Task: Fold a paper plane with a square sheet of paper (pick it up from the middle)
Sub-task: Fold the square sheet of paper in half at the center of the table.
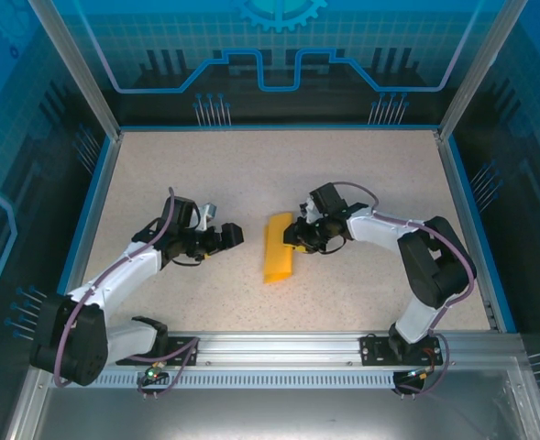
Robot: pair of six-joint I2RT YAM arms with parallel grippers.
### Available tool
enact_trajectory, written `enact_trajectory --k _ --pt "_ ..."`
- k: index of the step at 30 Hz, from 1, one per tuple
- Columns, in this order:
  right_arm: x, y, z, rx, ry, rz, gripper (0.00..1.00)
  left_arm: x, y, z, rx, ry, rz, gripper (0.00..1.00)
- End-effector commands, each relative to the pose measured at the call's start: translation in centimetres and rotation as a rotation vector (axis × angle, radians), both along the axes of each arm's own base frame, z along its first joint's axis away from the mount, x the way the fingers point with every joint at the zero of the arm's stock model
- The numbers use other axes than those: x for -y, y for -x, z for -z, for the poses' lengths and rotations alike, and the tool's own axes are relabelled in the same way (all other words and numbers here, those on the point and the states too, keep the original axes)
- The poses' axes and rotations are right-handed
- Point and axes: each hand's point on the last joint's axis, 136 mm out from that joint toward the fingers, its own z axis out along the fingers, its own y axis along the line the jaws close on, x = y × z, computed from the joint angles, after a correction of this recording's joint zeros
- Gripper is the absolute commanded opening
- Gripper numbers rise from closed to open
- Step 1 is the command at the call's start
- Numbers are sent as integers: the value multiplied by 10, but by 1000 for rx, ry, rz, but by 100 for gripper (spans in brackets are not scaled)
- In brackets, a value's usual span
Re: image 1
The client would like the yellow cloth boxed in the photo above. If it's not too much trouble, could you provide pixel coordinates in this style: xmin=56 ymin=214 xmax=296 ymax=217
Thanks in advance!
xmin=262 ymin=211 xmax=294 ymax=286

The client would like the brushed steel tray panel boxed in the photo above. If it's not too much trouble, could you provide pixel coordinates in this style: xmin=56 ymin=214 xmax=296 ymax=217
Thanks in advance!
xmin=3 ymin=357 xmax=540 ymax=440

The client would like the side rail with blue trim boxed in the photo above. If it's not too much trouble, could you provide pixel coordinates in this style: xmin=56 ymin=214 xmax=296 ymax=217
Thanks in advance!
xmin=51 ymin=130 xmax=124 ymax=334
xmin=434 ymin=129 xmax=518 ymax=334

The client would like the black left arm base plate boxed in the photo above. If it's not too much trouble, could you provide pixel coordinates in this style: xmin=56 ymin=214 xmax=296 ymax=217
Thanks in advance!
xmin=161 ymin=335 xmax=201 ymax=368

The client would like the aluminium mounting rail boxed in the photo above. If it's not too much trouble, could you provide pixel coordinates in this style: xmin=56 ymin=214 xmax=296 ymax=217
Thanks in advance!
xmin=38 ymin=330 xmax=525 ymax=370

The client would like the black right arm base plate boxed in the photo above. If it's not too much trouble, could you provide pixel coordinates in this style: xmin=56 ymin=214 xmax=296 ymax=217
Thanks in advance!
xmin=359 ymin=333 xmax=440 ymax=367

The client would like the left cable connector with LED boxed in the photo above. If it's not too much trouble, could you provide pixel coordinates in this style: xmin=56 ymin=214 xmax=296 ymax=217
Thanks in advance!
xmin=140 ymin=360 xmax=166 ymax=382

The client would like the cable connector with led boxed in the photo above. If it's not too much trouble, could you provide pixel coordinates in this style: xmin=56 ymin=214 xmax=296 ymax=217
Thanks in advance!
xmin=402 ymin=364 xmax=437 ymax=382
xmin=140 ymin=360 xmax=166 ymax=382

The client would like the slotted grey cable duct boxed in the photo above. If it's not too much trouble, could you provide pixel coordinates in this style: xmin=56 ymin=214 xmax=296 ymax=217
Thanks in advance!
xmin=49 ymin=370 xmax=411 ymax=390

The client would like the right cable connector with LED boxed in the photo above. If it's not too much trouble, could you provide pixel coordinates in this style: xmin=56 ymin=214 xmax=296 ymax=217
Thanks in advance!
xmin=402 ymin=364 xmax=437 ymax=382

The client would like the aluminium frame post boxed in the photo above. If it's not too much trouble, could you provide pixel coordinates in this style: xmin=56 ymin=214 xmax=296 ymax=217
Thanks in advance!
xmin=27 ymin=0 xmax=123 ymax=141
xmin=435 ymin=0 xmax=527 ymax=141

